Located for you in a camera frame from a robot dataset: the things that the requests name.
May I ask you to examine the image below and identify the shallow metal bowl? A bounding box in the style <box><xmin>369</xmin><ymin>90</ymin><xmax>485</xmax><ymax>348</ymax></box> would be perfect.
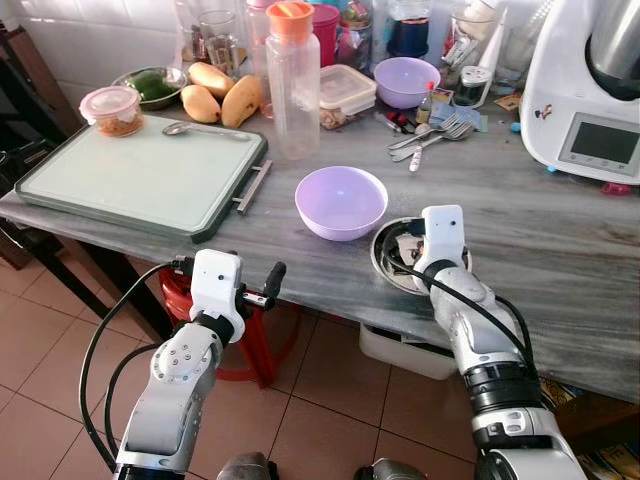
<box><xmin>369</xmin><ymin>217</ymin><xmax>473</xmax><ymax>297</ymax></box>

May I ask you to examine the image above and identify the red plastic stool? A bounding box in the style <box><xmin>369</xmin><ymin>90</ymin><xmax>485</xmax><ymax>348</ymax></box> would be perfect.
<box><xmin>159</xmin><ymin>267</ymin><xmax>302</xmax><ymax>390</ymax></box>

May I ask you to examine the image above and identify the large purple plastic bowl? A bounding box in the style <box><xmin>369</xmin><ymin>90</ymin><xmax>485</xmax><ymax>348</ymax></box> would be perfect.
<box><xmin>294</xmin><ymin>165</ymin><xmax>390</xmax><ymax>243</ymax></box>

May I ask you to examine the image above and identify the white plastic tub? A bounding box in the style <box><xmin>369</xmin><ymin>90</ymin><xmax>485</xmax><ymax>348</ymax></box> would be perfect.
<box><xmin>357</xmin><ymin>321</ymin><xmax>462</xmax><ymax>382</ymax></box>

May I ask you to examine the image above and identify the metal fork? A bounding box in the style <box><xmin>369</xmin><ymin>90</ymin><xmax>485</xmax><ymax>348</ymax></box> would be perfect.
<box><xmin>387</xmin><ymin>117</ymin><xmax>464</xmax><ymax>154</ymax></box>
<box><xmin>391</xmin><ymin>121</ymin><xmax>477</xmax><ymax>164</ymax></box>

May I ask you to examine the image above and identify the small red-capped bottle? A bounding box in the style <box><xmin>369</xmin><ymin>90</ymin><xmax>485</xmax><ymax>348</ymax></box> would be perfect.
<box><xmin>417</xmin><ymin>81</ymin><xmax>438</xmax><ymax>127</ymax></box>

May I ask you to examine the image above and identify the green-rimmed cutting board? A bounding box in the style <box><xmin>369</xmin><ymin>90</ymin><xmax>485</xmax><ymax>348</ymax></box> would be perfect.
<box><xmin>14</xmin><ymin>111</ymin><xmax>273</xmax><ymax>245</ymax></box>

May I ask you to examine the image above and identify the metal spoon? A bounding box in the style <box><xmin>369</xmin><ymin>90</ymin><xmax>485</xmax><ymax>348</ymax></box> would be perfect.
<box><xmin>161</xmin><ymin>120</ymin><xmax>252</xmax><ymax>140</ymax></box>

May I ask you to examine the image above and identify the small purple plastic bowl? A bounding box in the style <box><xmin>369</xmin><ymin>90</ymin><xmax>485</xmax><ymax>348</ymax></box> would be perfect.
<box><xmin>373</xmin><ymin>56</ymin><xmax>443</xmax><ymax>111</ymax></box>

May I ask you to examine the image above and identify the square clear plastic food box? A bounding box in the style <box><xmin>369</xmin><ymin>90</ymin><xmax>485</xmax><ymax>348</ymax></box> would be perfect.
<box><xmin>317</xmin><ymin>64</ymin><xmax>379</xmax><ymax>130</ymax></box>

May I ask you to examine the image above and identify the robot left leg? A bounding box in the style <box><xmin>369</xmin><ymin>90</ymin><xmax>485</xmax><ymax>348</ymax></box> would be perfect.
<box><xmin>217</xmin><ymin>451</ymin><xmax>282</xmax><ymax>480</ymax></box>

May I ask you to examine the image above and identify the robot leg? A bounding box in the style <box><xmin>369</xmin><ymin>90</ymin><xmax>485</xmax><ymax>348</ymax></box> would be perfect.
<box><xmin>354</xmin><ymin>457</ymin><xmax>432</xmax><ymax>480</ymax></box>
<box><xmin>217</xmin><ymin>451</ymin><xmax>282</xmax><ymax>480</ymax></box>

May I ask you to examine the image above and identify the yellow mango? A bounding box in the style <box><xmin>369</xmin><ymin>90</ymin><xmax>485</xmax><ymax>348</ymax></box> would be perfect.
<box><xmin>220</xmin><ymin>74</ymin><xmax>265</xmax><ymax>130</ymax></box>
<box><xmin>179</xmin><ymin>84</ymin><xmax>223</xmax><ymax>125</ymax></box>
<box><xmin>187</xmin><ymin>61</ymin><xmax>237</xmax><ymax>100</ymax></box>

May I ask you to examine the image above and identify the clear bottle with orange lid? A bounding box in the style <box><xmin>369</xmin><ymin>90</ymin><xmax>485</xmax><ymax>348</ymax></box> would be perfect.
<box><xmin>264</xmin><ymin>0</ymin><xmax>323</xmax><ymax>162</ymax></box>

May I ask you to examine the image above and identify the dark blue jar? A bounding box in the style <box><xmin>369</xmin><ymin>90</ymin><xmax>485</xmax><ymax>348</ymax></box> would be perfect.
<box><xmin>384</xmin><ymin>0</ymin><xmax>434</xmax><ymax>60</ymax></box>

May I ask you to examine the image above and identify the robot right leg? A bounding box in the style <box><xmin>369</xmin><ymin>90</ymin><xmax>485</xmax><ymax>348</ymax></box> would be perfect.
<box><xmin>354</xmin><ymin>457</ymin><xmax>432</xmax><ymax>480</ymax></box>

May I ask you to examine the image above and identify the white kitchen cooking machine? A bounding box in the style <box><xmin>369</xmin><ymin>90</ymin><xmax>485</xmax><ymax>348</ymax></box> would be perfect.
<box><xmin>519</xmin><ymin>0</ymin><xmax>640</xmax><ymax>188</ymax></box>

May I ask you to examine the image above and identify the glass jar with utensils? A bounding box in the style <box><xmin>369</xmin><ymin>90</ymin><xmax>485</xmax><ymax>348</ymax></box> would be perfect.
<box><xmin>440</xmin><ymin>0</ymin><xmax>504</xmax><ymax>73</ymax></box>

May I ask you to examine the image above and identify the magenta plastic canister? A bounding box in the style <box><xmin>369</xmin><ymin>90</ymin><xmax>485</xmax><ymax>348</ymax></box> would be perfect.
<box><xmin>311</xmin><ymin>2</ymin><xmax>344</xmax><ymax>70</ymax></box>

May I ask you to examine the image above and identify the metal bowl with green contents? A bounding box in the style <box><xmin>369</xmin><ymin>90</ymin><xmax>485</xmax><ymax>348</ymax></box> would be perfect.
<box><xmin>111</xmin><ymin>65</ymin><xmax>190</xmax><ymax>112</ymax></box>

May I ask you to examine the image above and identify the pink-lidded round food container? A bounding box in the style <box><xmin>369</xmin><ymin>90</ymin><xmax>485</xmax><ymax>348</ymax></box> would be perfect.
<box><xmin>78</xmin><ymin>85</ymin><xmax>145</xmax><ymax>138</ymax></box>

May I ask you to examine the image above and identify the clear drinking glass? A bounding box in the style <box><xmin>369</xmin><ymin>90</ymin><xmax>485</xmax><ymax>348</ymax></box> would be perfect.
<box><xmin>197</xmin><ymin>9</ymin><xmax>242</xmax><ymax>77</ymax></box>

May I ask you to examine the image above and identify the dark wooden chair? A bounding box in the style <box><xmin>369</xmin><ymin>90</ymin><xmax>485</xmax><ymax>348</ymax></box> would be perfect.
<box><xmin>0</xmin><ymin>24</ymin><xmax>83</xmax><ymax>271</ymax></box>

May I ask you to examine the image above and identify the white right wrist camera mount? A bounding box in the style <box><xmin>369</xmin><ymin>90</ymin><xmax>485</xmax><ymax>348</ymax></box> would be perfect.
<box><xmin>419</xmin><ymin>204</ymin><xmax>469</xmax><ymax>277</ymax></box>

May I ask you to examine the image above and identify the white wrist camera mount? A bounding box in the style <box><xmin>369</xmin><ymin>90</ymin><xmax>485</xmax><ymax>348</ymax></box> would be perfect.
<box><xmin>189</xmin><ymin>249</ymin><xmax>247</xmax><ymax>321</ymax></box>
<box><xmin>419</xmin><ymin>204</ymin><xmax>469</xmax><ymax>277</ymax></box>

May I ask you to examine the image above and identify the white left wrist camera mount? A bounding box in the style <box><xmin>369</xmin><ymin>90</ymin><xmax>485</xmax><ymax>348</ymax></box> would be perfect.
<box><xmin>189</xmin><ymin>249</ymin><xmax>247</xmax><ymax>321</ymax></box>

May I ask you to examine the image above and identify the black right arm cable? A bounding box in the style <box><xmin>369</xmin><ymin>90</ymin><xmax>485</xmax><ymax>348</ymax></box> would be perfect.
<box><xmin>394</xmin><ymin>260</ymin><xmax>538</xmax><ymax>373</ymax></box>

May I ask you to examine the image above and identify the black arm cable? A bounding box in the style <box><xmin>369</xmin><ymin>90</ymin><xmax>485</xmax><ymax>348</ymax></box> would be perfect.
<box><xmin>78</xmin><ymin>256</ymin><xmax>197</xmax><ymax>472</ymax></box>
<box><xmin>394</xmin><ymin>260</ymin><xmax>538</xmax><ymax>373</ymax></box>

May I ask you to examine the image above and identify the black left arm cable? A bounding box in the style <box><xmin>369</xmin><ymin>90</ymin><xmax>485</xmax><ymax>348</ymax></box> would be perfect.
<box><xmin>78</xmin><ymin>256</ymin><xmax>197</xmax><ymax>472</ymax></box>

